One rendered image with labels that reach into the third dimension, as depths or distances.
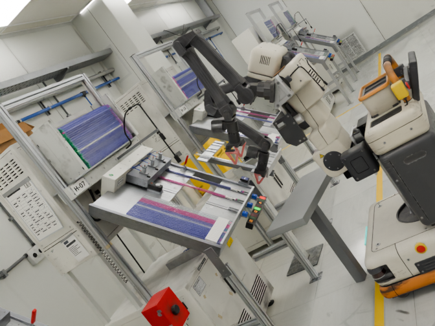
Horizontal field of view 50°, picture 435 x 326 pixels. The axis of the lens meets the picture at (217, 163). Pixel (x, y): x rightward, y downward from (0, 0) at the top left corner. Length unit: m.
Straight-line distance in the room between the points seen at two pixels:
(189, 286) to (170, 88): 1.79
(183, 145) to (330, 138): 1.73
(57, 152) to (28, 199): 0.30
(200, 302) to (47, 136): 1.17
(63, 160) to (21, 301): 1.59
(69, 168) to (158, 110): 1.35
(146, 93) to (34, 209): 1.49
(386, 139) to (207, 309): 1.24
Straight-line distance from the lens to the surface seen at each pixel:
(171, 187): 2.73
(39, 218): 2.71
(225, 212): 2.57
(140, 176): 2.67
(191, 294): 2.51
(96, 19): 6.08
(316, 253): 3.39
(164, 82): 3.80
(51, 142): 2.60
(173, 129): 3.77
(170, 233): 2.34
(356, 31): 9.99
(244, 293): 2.34
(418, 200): 2.23
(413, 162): 2.16
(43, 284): 4.05
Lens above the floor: 1.36
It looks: 8 degrees down
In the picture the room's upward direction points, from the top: 36 degrees counter-clockwise
